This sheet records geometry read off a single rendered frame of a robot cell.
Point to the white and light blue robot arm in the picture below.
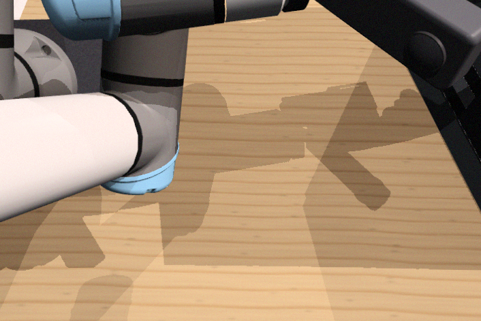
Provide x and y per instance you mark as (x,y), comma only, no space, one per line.
(125,138)

